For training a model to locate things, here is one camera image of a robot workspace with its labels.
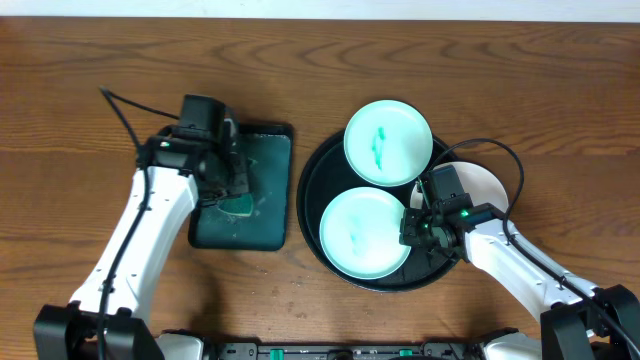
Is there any green yellow sponge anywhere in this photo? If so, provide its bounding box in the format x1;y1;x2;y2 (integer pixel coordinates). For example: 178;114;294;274
217;193;254;217

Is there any white plate with green smear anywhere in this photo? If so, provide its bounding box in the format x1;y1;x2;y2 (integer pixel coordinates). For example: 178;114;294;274
436;161;509;212

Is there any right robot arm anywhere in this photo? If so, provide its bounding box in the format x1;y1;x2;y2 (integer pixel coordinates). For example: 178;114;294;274
400;194;639;359

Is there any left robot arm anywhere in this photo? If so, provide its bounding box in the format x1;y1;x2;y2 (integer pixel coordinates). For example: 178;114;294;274
34;135;248;359

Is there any black rectangular water tray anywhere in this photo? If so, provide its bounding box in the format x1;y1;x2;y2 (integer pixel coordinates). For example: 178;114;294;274
188;124;293;251

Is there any round black serving tray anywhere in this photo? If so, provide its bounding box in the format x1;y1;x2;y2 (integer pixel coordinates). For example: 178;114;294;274
296;131;460;292

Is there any mint plate with green smear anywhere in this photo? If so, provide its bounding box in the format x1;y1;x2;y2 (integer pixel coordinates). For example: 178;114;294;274
343;100;434;187

